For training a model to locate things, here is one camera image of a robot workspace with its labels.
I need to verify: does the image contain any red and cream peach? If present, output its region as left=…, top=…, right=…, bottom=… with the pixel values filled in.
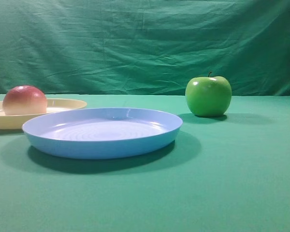
left=2, top=85, right=47, bottom=116

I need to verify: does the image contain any blue plastic plate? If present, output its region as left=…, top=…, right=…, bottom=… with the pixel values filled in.
left=22, top=107, right=183, bottom=160

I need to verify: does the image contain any yellow plastic plate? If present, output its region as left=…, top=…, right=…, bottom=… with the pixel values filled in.
left=0, top=99, right=87, bottom=130

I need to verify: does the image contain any green apple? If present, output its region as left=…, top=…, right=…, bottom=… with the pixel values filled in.
left=185, top=73, right=232, bottom=117

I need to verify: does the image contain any green backdrop cloth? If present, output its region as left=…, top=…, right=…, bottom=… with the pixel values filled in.
left=0, top=0, right=290, bottom=96

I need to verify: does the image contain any green table cloth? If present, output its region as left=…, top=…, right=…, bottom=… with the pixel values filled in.
left=0, top=95, right=290, bottom=232

